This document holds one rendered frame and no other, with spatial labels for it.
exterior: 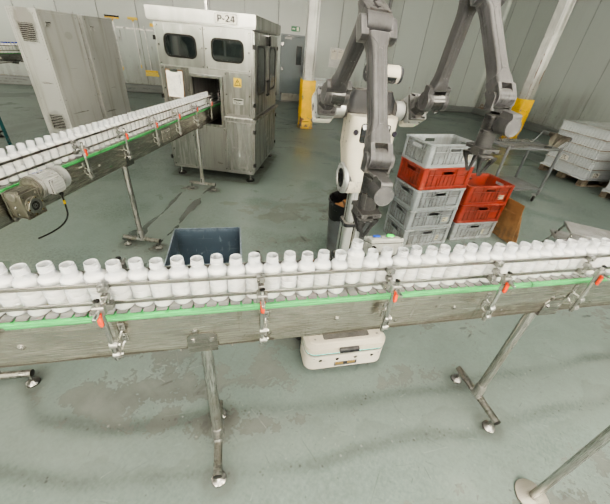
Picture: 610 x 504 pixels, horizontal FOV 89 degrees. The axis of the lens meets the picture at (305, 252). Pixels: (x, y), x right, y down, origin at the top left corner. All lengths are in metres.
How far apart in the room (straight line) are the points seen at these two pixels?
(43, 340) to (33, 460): 1.01
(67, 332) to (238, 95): 3.77
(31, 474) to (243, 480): 0.96
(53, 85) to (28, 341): 5.76
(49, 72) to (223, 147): 3.08
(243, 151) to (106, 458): 3.74
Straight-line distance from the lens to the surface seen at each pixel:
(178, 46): 4.74
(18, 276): 1.14
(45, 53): 6.69
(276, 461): 1.86
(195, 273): 1.00
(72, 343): 1.24
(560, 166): 8.19
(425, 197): 3.35
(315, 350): 1.93
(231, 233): 1.61
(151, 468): 1.94
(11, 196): 2.15
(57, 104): 6.82
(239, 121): 4.53
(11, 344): 1.30
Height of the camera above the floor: 1.73
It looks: 33 degrees down
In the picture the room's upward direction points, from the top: 6 degrees clockwise
